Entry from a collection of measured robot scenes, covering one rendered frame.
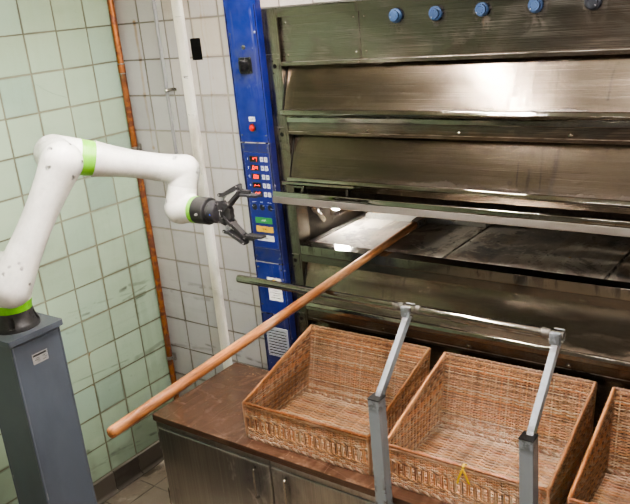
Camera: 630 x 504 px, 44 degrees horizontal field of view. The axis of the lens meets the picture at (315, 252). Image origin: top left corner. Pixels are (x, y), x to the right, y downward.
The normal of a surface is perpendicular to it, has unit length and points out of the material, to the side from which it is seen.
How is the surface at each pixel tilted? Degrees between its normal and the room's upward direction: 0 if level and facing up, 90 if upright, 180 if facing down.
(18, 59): 90
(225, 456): 91
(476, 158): 70
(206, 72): 90
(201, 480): 90
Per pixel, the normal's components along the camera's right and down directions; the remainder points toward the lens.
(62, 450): 0.82, 0.11
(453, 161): -0.58, -0.04
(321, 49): -0.58, 0.29
